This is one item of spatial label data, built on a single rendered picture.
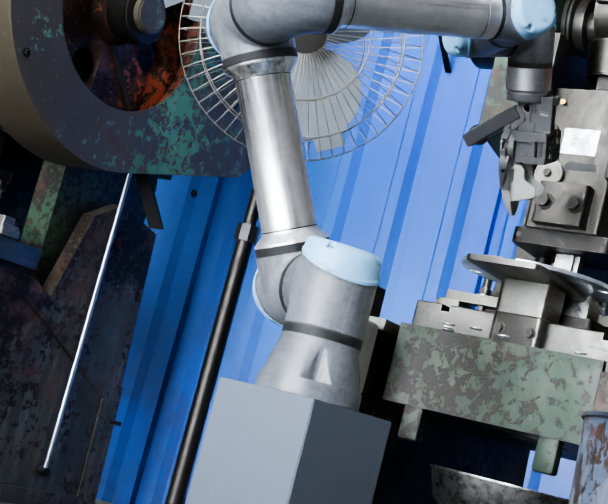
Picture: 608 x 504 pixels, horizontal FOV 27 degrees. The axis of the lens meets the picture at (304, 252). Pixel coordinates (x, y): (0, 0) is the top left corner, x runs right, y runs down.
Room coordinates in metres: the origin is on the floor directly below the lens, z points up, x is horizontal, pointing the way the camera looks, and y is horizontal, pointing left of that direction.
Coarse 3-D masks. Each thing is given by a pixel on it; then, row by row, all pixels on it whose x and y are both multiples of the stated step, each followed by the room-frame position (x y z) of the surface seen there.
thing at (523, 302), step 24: (480, 264) 2.18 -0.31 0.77; (504, 264) 2.12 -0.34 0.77; (528, 264) 2.10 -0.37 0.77; (504, 288) 2.25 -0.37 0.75; (528, 288) 2.22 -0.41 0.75; (552, 288) 2.20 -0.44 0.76; (504, 312) 2.24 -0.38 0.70; (528, 312) 2.22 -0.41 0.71; (552, 312) 2.22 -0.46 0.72; (528, 336) 2.20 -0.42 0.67
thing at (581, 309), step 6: (564, 300) 2.32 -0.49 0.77; (570, 300) 2.31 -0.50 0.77; (588, 300) 2.29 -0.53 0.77; (594, 300) 2.31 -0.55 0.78; (564, 306) 2.32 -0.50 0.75; (570, 306) 2.31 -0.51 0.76; (576, 306) 2.30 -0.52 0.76; (582, 306) 2.30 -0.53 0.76; (588, 306) 2.29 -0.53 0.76; (594, 306) 2.31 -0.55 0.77; (600, 306) 2.34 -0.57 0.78; (564, 312) 2.32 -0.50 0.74; (570, 312) 2.31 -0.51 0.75; (576, 312) 2.30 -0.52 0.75; (582, 312) 2.30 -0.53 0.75; (588, 312) 2.30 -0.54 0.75; (594, 312) 2.32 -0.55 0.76; (600, 312) 2.35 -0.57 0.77; (588, 318) 2.30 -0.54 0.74; (594, 318) 2.33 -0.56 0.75
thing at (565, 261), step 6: (558, 258) 2.37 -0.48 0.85; (564, 258) 2.36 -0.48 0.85; (570, 258) 2.35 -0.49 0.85; (576, 258) 2.35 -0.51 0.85; (558, 264) 2.36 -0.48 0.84; (564, 264) 2.35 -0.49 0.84; (570, 264) 2.35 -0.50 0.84; (576, 264) 2.35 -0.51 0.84; (582, 264) 2.36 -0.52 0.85; (570, 270) 2.35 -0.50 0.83; (576, 270) 2.35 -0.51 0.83
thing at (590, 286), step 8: (464, 256) 2.26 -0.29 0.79; (496, 256) 2.17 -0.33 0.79; (464, 264) 2.30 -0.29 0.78; (472, 264) 2.28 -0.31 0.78; (544, 264) 2.13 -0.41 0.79; (480, 272) 2.35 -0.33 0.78; (560, 272) 2.13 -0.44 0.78; (568, 272) 2.13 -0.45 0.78; (496, 280) 2.38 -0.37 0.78; (568, 280) 2.18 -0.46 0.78; (576, 280) 2.16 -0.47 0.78; (584, 280) 2.14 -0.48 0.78; (592, 280) 2.14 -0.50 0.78; (576, 288) 2.24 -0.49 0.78; (584, 288) 2.22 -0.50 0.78; (592, 288) 2.20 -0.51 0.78; (600, 288) 2.18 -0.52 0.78; (592, 296) 2.28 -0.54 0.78; (600, 296) 2.26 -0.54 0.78
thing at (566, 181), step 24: (576, 96) 2.32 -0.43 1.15; (600, 96) 2.29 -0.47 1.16; (576, 120) 2.31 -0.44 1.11; (600, 120) 2.29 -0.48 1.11; (576, 144) 2.31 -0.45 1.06; (600, 144) 2.28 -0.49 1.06; (552, 168) 2.32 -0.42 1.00; (576, 168) 2.30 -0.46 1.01; (600, 168) 2.28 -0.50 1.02; (552, 192) 2.29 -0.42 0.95; (576, 192) 2.26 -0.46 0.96; (600, 192) 2.27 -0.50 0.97; (528, 216) 2.34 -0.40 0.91; (552, 216) 2.28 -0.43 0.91; (576, 216) 2.26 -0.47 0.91; (600, 216) 2.27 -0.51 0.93
